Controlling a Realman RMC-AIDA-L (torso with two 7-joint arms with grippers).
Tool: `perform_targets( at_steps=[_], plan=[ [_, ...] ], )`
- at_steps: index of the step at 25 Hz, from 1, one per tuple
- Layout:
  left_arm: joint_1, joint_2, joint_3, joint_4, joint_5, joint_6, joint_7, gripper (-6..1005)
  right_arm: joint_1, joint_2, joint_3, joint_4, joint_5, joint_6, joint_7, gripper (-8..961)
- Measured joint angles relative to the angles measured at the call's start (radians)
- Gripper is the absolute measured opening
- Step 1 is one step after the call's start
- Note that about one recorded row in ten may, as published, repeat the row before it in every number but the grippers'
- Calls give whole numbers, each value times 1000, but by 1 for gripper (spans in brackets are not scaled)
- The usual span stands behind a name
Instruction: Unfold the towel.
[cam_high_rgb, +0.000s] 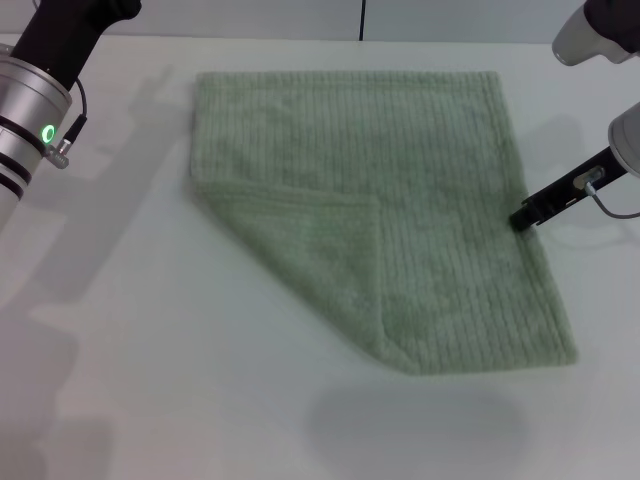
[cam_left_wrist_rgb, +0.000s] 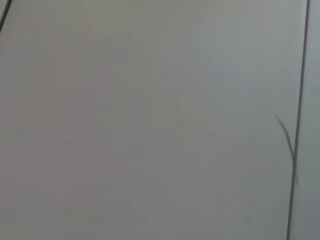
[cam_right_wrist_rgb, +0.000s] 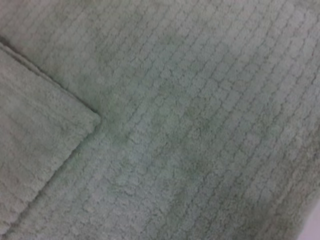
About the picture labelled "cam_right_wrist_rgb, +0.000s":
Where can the pale green textured towel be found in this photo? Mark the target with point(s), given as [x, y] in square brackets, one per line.
[175, 120]

